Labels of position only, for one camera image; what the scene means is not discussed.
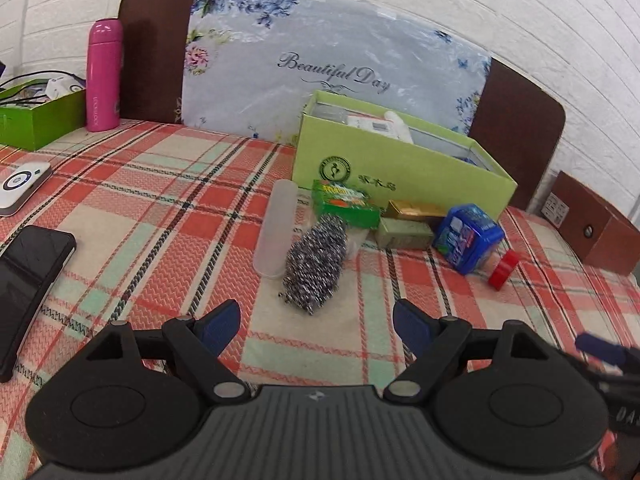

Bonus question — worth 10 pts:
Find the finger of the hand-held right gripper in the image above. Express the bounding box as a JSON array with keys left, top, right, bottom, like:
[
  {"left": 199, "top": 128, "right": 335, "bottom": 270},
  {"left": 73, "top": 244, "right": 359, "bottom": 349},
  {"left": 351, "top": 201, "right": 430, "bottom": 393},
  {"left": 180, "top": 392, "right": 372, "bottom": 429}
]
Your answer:
[
  {"left": 582, "top": 367, "right": 640, "bottom": 393},
  {"left": 575, "top": 332, "right": 640, "bottom": 368}
]

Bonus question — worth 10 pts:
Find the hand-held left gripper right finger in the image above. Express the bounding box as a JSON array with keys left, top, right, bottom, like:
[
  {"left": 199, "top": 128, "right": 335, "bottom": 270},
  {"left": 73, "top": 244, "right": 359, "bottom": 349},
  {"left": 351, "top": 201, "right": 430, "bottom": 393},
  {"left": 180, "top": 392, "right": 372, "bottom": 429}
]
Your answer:
[{"left": 384, "top": 299, "right": 563, "bottom": 403}]

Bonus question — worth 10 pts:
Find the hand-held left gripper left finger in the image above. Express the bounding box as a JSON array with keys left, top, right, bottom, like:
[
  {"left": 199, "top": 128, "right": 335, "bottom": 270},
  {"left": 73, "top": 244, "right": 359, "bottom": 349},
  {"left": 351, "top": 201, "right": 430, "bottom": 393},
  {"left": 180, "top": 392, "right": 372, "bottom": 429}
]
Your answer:
[{"left": 84, "top": 300, "right": 249, "bottom": 405}]

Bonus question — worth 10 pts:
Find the small tan cardboard box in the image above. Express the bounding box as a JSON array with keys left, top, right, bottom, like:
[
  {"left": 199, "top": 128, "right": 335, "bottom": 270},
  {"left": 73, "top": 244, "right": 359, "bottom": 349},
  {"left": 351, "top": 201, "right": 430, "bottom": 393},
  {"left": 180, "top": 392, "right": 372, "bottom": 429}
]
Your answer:
[{"left": 376, "top": 217, "right": 435, "bottom": 251}]

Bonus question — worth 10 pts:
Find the blue gum container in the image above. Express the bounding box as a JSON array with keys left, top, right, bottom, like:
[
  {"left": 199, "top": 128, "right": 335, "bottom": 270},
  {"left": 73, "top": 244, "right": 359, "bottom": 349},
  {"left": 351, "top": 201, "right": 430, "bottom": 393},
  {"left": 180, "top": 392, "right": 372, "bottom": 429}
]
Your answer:
[{"left": 432, "top": 203, "right": 506, "bottom": 276}]

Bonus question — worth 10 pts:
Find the red bottle cap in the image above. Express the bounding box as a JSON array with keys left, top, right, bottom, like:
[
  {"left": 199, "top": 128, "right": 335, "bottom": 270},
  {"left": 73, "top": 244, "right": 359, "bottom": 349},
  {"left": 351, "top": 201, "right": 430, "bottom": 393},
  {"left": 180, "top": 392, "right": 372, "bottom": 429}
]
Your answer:
[{"left": 488, "top": 250, "right": 521, "bottom": 290}]

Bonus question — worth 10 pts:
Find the clear plastic tube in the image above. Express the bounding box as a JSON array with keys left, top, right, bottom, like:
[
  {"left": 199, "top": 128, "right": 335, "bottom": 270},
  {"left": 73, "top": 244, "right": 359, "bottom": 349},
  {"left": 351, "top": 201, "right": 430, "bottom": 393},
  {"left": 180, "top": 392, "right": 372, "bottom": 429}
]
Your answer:
[{"left": 253, "top": 180, "right": 299, "bottom": 279}]

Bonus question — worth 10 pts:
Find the steel wool scourer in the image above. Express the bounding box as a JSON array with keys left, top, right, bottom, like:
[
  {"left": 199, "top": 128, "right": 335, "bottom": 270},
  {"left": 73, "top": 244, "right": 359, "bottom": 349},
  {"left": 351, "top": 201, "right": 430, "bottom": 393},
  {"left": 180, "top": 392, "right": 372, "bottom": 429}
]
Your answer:
[{"left": 278, "top": 213, "right": 348, "bottom": 316}]

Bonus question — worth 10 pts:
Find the gold box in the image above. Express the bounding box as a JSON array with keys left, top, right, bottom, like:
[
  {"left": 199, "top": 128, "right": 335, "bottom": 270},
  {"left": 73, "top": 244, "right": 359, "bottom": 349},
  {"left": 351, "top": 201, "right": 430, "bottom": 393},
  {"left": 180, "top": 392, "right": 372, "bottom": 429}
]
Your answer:
[{"left": 387, "top": 200, "right": 448, "bottom": 221}]

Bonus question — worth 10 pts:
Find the green printed box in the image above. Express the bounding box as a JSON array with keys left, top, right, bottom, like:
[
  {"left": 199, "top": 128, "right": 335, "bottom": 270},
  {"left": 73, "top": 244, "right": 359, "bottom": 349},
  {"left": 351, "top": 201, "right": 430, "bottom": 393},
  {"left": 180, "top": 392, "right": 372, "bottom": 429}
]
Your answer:
[{"left": 311, "top": 179, "right": 382, "bottom": 231}]

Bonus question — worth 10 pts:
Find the light green cardboard box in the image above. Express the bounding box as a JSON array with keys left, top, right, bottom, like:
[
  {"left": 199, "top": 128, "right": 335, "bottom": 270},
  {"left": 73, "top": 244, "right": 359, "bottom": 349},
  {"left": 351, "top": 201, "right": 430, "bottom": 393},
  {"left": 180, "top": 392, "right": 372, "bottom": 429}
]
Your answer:
[{"left": 292, "top": 90, "right": 518, "bottom": 221}]

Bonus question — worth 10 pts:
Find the white yellow medicine box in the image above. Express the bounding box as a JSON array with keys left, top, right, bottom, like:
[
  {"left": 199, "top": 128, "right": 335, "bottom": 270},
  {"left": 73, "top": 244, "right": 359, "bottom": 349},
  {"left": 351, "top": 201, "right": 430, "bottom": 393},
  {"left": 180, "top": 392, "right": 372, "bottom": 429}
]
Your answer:
[{"left": 385, "top": 111, "right": 416, "bottom": 143}]

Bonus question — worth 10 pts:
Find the white barcode box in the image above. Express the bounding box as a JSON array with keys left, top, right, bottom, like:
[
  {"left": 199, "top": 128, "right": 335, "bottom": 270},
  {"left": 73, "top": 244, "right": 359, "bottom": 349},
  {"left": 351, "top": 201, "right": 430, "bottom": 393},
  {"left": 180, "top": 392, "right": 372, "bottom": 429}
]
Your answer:
[{"left": 347, "top": 114, "right": 396, "bottom": 136}]

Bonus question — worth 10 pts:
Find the brown cardboard box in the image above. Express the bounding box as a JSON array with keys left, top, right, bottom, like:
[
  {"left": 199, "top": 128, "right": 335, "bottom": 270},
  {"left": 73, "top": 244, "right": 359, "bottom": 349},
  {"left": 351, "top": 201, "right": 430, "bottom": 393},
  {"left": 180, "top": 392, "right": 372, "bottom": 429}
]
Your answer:
[{"left": 542, "top": 170, "right": 640, "bottom": 277}]

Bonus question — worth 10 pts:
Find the plaid tablecloth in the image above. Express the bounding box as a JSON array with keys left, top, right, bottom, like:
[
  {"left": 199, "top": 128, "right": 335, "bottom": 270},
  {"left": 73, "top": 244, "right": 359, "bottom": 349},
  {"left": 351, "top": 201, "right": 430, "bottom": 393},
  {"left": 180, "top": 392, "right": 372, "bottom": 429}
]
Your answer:
[{"left": 0, "top": 119, "right": 640, "bottom": 480}]

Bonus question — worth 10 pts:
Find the black phone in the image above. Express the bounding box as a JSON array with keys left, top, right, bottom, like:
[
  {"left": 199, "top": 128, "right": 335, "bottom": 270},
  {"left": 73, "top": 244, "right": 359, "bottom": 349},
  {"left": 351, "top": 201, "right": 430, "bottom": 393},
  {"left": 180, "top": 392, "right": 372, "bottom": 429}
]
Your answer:
[{"left": 0, "top": 225, "right": 77, "bottom": 383}]

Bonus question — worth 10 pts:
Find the brown wooden chair back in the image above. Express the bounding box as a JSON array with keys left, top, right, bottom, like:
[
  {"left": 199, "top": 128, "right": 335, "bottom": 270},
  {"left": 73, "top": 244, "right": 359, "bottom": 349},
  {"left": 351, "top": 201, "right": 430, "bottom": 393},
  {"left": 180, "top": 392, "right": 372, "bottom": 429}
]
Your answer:
[
  {"left": 467, "top": 57, "right": 567, "bottom": 211},
  {"left": 118, "top": 0, "right": 201, "bottom": 125}
]

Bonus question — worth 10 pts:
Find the white round-button device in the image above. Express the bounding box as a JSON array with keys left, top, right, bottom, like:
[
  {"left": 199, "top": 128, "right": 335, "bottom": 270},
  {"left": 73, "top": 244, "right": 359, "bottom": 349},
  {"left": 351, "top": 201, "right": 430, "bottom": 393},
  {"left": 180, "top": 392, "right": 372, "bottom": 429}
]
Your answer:
[{"left": 0, "top": 161, "right": 53, "bottom": 217}]

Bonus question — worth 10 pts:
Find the pink thermos bottle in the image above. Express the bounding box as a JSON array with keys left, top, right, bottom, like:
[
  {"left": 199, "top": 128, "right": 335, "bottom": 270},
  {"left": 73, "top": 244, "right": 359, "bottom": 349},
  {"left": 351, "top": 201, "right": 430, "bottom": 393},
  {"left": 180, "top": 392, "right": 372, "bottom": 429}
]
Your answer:
[{"left": 86, "top": 18, "right": 124, "bottom": 133}]

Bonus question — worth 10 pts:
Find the small green box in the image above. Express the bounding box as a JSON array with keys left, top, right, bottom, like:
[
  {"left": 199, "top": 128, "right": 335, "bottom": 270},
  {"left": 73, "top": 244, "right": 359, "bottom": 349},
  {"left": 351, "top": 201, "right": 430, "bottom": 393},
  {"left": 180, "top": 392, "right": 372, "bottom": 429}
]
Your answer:
[{"left": 0, "top": 79, "right": 87, "bottom": 152}]

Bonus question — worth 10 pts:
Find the floral packaged bedding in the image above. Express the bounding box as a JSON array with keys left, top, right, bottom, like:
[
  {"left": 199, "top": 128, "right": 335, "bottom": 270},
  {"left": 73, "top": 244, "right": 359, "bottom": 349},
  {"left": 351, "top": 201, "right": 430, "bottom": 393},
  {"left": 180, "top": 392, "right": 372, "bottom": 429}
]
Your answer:
[{"left": 180, "top": 0, "right": 493, "bottom": 148}]

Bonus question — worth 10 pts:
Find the thin cable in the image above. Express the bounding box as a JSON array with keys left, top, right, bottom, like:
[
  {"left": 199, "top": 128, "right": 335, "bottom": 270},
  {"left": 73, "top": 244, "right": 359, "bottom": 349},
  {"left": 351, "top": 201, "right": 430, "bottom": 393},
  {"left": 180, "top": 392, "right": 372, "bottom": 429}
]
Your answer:
[{"left": 0, "top": 72, "right": 86, "bottom": 93}]

